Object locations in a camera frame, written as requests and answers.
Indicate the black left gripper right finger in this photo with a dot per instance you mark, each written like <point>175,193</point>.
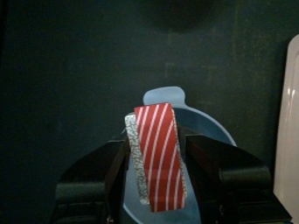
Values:
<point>230,175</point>

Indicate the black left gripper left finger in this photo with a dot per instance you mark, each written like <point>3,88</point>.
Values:
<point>87,178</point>

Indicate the red striped salmon sushi toy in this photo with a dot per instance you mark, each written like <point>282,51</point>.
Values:
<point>160,157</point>

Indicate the white plastic tray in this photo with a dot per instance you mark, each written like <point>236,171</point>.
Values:
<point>288,131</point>

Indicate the blue plastic bowl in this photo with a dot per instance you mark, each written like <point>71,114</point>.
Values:
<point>194,122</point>

